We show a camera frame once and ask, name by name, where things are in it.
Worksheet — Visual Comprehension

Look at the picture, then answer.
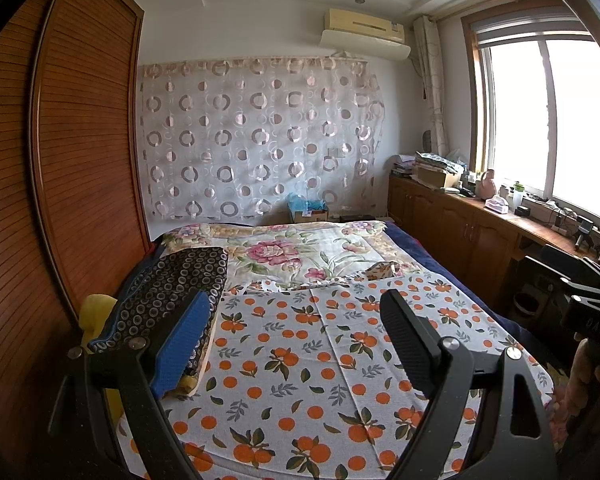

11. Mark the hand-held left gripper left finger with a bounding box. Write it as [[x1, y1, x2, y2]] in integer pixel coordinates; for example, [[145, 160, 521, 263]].
[[47, 287, 212, 480]]

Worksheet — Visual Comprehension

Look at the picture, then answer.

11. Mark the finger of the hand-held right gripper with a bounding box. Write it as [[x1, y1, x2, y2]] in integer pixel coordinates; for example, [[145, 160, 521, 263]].
[[540, 245, 600, 286], [522, 256, 586, 307]]

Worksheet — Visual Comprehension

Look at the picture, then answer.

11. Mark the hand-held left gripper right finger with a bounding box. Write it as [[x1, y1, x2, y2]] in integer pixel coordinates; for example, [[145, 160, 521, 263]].
[[380, 287, 559, 480]]

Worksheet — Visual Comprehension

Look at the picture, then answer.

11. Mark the navy circle-print garment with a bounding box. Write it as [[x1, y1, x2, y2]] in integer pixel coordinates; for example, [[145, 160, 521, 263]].
[[87, 245, 231, 377]]

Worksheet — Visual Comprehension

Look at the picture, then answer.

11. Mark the person's right hand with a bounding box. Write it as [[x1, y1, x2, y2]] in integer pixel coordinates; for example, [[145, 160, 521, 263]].
[[565, 340, 600, 417]]

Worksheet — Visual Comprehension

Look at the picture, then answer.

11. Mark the waste bin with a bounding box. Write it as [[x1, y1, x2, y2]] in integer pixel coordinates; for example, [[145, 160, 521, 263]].
[[511, 290, 541, 321]]

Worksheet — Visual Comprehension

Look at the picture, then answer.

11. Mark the white box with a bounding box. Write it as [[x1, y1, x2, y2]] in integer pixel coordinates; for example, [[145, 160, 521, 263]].
[[522, 197, 557, 221]]

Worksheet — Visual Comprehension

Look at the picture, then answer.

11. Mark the navy bed cover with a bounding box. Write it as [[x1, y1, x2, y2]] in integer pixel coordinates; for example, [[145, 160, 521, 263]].
[[385, 220, 502, 322]]

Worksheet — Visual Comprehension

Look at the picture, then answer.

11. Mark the wooden cabinet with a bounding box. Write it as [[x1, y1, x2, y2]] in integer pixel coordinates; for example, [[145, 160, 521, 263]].
[[387, 172, 600, 312]]

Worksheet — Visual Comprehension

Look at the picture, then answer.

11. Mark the pink jug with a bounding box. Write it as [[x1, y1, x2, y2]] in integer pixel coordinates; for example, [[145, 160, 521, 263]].
[[475, 169, 499, 200]]

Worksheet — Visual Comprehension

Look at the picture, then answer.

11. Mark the orange fruit print bed sheet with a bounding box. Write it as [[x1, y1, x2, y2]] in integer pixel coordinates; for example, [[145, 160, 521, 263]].
[[112, 272, 556, 480]]

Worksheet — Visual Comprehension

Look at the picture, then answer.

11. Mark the floral quilt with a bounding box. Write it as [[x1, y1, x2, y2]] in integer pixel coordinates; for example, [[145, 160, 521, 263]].
[[160, 220, 422, 292]]

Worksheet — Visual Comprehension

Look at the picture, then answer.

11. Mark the brown cardboard box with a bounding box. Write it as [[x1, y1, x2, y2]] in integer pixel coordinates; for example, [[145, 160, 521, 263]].
[[417, 165, 459, 189]]

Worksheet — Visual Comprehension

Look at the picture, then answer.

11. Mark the window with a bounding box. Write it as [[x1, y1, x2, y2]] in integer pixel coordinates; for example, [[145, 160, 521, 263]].
[[460, 0, 600, 234]]

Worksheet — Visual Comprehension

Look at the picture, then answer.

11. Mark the stack of books and papers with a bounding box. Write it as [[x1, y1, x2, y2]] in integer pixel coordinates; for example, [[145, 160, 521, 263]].
[[392, 150, 467, 177]]

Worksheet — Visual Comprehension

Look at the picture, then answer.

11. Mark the cardboard box with blue bags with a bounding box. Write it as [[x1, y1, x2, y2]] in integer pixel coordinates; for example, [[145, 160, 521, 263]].
[[286, 192, 331, 224]]

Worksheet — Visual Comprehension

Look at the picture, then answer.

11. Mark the circle-print sheer curtain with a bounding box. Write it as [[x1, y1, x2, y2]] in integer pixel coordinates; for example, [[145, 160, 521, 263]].
[[137, 57, 387, 221]]

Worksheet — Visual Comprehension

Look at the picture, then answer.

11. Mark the wooden wardrobe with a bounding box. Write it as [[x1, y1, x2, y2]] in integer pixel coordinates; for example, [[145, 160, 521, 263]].
[[0, 0, 149, 461]]

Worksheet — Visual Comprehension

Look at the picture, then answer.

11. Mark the gathered patterned curtain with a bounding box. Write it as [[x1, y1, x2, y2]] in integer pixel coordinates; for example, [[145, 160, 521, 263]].
[[412, 15, 449, 157]]

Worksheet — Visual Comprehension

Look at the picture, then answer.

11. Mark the white air conditioner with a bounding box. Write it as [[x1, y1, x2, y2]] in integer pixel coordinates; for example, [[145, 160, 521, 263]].
[[320, 7, 412, 61]]

